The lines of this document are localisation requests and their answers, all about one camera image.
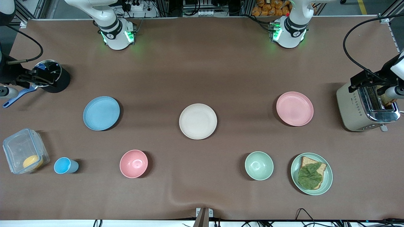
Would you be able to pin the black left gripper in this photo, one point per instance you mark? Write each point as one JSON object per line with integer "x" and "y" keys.
{"x": 382, "y": 75}

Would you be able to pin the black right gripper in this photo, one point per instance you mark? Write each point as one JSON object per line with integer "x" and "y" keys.
{"x": 12, "y": 73}

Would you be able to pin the blue plate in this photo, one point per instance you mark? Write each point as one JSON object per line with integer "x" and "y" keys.
{"x": 101, "y": 113}

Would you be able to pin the pink plate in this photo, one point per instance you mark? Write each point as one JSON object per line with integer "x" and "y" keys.
{"x": 294, "y": 108}

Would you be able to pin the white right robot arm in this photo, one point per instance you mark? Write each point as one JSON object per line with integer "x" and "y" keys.
{"x": 115, "y": 31}

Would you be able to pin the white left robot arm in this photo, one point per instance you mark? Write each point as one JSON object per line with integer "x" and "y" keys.
{"x": 292, "y": 31}

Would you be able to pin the glass lid with blue knob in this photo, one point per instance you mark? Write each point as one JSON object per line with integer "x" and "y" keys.
{"x": 55, "y": 67}

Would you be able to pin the beige and chrome toaster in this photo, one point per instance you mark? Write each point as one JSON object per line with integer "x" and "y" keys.
{"x": 350, "y": 110}

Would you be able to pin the toast slice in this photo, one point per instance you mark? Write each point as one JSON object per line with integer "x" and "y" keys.
{"x": 389, "y": 101}

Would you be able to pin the clear plastic container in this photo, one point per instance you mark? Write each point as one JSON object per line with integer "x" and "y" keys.
{"x": 19, "y": 148}

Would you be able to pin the yellow round food piece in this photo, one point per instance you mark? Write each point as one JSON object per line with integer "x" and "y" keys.
{"x": 32, "y": 162}

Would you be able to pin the blue cup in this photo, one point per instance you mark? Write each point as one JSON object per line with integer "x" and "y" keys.
{"x": 64, "y": 165}

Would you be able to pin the bread slice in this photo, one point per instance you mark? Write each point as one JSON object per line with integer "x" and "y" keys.
{"x": 307, "y": 160}

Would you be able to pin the green plate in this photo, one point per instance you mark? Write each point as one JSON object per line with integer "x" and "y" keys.
{"x": 328, "y": 176}

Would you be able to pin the green lettuce leaf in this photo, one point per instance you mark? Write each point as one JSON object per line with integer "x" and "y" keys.
{"x": 309, "y": 176}

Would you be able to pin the bag of orange bread rolls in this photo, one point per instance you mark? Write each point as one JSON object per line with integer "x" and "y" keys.
{"x": 268, "y": 8}

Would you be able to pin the white power strip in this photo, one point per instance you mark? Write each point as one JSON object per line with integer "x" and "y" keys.
{"x": 137, "y": 6}
{"x": 207, "y": 13}

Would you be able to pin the pink bowl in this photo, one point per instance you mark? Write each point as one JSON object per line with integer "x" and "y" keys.
{"x": 133, "y": 163}

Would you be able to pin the green bowl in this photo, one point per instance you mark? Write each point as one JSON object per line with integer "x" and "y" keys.
{"x": 259, "y": 165}

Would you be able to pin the beige plate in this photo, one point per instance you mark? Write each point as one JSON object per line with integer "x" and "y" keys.
{"x": 198, "y": 121}

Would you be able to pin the metal camera mount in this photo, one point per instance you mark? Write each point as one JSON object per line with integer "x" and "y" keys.
{"x": 203, "y": 217}

